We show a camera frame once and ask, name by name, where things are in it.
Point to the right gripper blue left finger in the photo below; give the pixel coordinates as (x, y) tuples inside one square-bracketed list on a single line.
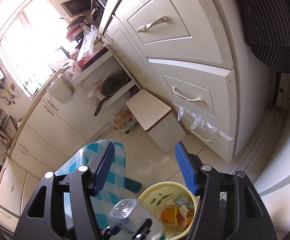
[(103, 167)]

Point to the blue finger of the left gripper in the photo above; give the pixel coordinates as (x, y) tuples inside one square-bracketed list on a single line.
[(110, 231), (143, 230)]

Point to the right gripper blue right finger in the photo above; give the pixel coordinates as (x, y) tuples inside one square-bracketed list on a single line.
[(187, 169)]

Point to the clear plastic bottle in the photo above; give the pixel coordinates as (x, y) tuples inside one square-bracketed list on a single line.
[(129, 214)]

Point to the blue milk carton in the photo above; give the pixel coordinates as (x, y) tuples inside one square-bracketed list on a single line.
[(181, 200)]

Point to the orange pomelo peel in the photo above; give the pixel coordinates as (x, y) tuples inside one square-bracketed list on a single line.
[(177, 217)]

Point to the yellow plastic trash basin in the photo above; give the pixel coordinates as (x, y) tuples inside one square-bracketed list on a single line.
[(164, 193)]

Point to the white lower kitchen cabinets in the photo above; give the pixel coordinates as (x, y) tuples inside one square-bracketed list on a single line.
[(52, 132)]

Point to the white storage rack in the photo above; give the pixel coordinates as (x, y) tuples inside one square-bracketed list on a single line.
[(94, 72)]

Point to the black frying pan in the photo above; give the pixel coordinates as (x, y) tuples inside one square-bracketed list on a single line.
[(110, 86)]

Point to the white drawer cabinet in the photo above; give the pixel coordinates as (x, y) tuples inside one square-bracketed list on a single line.
[(192, 54)]

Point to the black microwave oven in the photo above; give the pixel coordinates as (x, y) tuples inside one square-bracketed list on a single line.
[(75, 7)]

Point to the striped dark cloth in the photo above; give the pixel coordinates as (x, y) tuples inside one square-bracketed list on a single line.
[(267, 31)]

